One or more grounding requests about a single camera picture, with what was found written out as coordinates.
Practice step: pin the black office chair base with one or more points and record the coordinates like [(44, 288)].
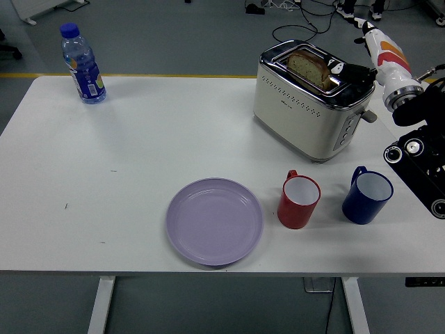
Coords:
[(10, 48)]

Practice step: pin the cream and chrome toaster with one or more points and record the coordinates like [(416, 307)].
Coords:
[(295, 115)]

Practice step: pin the slice of bread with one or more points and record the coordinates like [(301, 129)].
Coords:
[(306, 67)]

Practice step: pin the white stand base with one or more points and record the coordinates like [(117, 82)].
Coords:
[(29, 8)]

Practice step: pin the clear water bottle blue cap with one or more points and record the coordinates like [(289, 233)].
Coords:
[(85, 76)]

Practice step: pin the person's shoe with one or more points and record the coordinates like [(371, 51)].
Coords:
[(345, 10), (377, 13)]

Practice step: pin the red mug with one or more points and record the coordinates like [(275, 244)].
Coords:
[(295, 215)]

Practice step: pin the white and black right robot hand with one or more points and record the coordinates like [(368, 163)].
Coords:
[(391, 69)]

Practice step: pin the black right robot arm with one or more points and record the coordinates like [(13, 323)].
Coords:
[(417, 108)]

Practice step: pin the purple plate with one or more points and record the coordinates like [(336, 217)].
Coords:
[(213, 222)]

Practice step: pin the grey box under table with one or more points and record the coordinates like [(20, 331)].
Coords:
[(316, 285)]

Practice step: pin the black table control panel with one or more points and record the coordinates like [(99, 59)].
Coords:
[(424, 282)]

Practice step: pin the white table leg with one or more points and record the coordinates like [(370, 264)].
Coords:
[(101, 306), (355, 306)]

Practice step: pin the blue mug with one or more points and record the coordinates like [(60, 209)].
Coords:
[(359, 208)]

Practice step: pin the grey toaster lever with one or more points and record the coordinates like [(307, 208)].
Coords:
[(370, 116)]

